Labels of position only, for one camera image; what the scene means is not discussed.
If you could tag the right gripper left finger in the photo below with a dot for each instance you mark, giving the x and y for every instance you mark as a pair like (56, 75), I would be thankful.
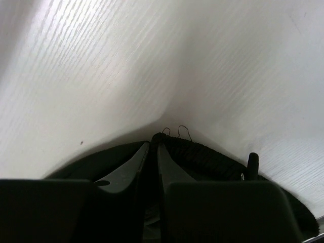
(99, 200)

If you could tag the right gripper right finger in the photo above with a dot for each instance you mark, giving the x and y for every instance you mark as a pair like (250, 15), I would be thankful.
(237, 211)

